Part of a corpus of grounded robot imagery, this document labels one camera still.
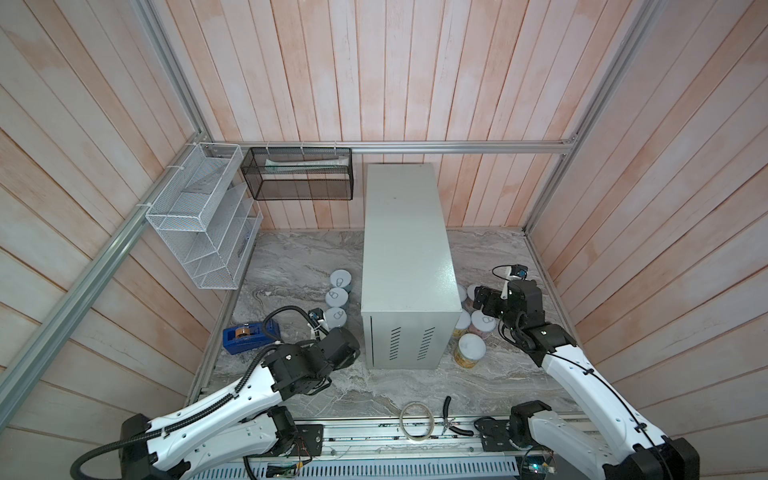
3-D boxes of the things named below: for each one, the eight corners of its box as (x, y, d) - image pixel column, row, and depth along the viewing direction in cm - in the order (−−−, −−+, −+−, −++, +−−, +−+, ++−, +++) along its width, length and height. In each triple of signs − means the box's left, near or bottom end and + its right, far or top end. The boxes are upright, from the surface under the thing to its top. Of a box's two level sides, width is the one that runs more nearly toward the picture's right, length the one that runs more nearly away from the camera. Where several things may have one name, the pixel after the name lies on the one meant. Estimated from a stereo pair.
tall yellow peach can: (455, 368, 87) (461, 358, 80) (451, 345, 92) (456, 333, 85) (480, 368, 87) (489, 358, 80) (475, 345, 92) (483, 333, 85)
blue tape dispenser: (232, 359, 89) (222, 350, 83) (232, 339, 93) (223, 329, 88) (282, 344, 92) (276, 335, 86) (279, 326, 96) (274, 315, 90)
